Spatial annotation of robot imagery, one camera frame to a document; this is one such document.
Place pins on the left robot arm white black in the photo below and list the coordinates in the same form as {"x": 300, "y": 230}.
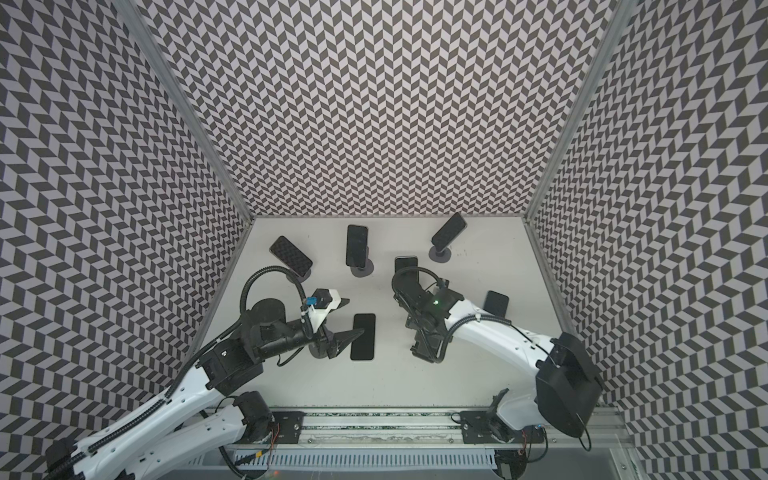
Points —
{"x": 204, "y": 408}

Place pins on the round grey stand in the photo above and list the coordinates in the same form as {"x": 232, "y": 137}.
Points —
{"x": 438, "y": 255}
{"x": 303, "y": 277}
{"x": 364, "y": 271}

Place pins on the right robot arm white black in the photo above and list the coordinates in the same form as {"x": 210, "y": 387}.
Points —
{"x": 564, "y": 385}

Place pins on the white ventilation grille strip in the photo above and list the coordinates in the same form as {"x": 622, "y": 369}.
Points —
{"x": 376, "y": 459}

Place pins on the aluminium mounting rail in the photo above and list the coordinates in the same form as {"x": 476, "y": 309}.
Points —
{"x": 439, "y": 428}

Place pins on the black folding stand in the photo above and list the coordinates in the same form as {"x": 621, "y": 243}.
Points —
{"x": 426, "y": 347}

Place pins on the round grey stand back left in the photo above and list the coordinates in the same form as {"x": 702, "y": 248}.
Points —
{"x": 303, "y": 277}

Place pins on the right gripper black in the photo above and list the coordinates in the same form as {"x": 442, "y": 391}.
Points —
{"x": 422, "y": 345}

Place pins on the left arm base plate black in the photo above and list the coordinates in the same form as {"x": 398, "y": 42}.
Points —
{"x": 287, "y": 426}

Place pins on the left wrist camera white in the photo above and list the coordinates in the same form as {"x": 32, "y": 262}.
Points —
{"x": 316, "y": 307}

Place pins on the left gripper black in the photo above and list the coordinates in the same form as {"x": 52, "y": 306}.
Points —
{"x": 338, "y": 343}

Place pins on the round grey stand back right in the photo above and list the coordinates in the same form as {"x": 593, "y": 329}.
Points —
{"x": 438, "y": 255}

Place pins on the round grey stand back centre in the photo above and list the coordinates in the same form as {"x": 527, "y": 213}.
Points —
{"x": 364, "y": 271}

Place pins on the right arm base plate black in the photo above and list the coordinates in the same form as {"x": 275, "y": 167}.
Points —
{"x": 478, "y": 427}

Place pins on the white-edged phone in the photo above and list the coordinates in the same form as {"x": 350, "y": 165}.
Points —
{"x": 363, "y": 347}

